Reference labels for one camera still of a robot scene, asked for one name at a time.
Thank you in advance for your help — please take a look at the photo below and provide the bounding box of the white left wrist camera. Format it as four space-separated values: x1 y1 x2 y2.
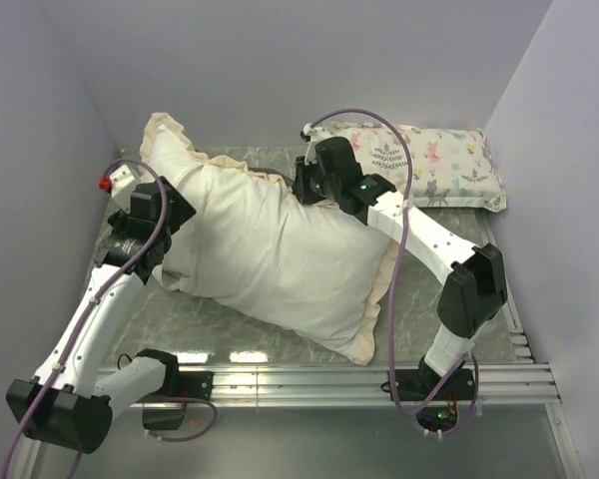
98 165 140 209

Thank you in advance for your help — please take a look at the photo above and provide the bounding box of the right base electronics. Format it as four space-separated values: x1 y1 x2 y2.
415 407 473 437

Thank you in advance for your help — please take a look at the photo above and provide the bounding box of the aluminium mounting rail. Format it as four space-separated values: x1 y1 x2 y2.
94 212 564 411

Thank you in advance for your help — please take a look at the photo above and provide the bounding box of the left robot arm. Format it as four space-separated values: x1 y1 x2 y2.
6 177 196 454

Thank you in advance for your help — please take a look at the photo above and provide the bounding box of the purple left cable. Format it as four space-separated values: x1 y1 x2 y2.
0 158 219 479

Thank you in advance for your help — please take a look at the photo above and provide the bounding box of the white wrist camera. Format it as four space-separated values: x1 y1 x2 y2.
299 124 345 166
98 165 140 209

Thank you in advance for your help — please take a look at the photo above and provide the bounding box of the grey and cream ruffled pillowcase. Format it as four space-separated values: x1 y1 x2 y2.
138 112 403 366

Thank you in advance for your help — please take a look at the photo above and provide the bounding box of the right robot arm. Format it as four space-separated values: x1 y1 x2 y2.
293 137 508 401

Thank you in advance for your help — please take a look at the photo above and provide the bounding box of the black left base box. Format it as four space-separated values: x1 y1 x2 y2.
141 403 186 432

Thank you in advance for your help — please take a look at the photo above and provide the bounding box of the animal print pillow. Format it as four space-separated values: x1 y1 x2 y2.
324 122 507 213

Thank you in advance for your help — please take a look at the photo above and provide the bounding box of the white pillow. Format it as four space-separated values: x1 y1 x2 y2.
152 122 393 363

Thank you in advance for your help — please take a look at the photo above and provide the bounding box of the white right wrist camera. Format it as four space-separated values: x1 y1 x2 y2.
299 124 345 166

